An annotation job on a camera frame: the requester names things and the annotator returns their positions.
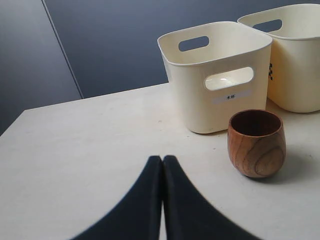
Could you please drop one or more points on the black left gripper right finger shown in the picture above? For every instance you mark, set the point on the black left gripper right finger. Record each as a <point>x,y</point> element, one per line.
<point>188,215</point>

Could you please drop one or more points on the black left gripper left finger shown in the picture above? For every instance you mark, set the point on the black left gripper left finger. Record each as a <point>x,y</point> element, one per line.
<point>138,214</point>

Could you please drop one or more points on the brown wooden cup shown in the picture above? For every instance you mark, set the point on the brown wooden cup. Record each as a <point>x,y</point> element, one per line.
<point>256,143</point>

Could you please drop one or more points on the cream bin left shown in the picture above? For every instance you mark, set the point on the cream bin left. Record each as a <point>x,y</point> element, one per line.
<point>216,70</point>

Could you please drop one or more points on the cream bin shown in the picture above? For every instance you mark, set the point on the cream bin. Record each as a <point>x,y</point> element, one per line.
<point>216,70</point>
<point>294,70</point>

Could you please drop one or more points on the cream bin middle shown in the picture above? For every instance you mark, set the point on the cream bin middle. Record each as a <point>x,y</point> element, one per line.
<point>294,70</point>

